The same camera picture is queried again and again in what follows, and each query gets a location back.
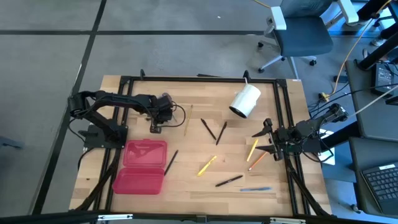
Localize short yellow cable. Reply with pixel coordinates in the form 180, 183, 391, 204
252, 0, 272, 9

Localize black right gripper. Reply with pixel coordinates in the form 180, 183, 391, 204
251, 118, 294, 161

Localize black pen with print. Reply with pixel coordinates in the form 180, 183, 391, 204
215, 175, 244, 188

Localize white cylindrical camera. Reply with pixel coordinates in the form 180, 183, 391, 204
229, 77, 262, 119

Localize silver frame bracket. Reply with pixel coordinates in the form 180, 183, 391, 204
269, 217, 307, 224
98, 213, 134, 222

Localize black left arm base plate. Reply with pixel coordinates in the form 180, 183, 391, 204
83, 124, 129, 149

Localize dark grey desk top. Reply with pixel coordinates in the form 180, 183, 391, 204
345, 58, 398, 141
348, 136, 398, 218

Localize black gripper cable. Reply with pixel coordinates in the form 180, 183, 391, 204
169, 104, 187, 128
303, 146, 336, 164

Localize white paper sheet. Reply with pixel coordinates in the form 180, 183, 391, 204
318, 129, 336, 166

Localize blue pen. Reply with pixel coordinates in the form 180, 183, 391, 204
239, 186, 272, 192

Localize yellow pen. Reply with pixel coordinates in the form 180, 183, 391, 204
246, 138, 259, 162

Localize red plastic pencil box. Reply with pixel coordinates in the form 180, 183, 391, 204
112, 139, 168, 195

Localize orange pencil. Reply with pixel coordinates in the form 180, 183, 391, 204
248, 151, 268, 172

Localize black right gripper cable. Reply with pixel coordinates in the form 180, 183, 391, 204
303, 146, 336, 164

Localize black desk crossbar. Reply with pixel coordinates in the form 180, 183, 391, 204
319, 120, 361, 152

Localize black power adapter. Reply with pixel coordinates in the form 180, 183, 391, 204
371, 62, 397, 96

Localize yellow highlighter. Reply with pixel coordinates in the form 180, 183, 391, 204
197, 155, 218, 177

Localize black chair base with casters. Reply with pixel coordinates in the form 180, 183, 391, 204
369, 11, 398, 29

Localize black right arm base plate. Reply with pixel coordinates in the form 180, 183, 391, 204
278, 126, 323, 155

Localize black laptop keyboard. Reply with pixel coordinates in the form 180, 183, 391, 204
360, 163, 398, 217

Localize long yellow cable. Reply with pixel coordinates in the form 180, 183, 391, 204
320, 0, 393, 102

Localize black desk leg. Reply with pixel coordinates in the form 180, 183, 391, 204
357, 30, 398, 71

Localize white cable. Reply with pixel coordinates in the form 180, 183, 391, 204
348, 85, 398, 118

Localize grey and white office chair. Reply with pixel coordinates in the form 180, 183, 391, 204
257, 0, 360, 80

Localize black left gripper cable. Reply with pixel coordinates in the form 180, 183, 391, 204
169, 104, 187, 128

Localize person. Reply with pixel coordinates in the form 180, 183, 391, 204
356, 0, 398, 47

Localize black aluminium table frame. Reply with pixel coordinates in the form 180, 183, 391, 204
70, 68, 333, 224

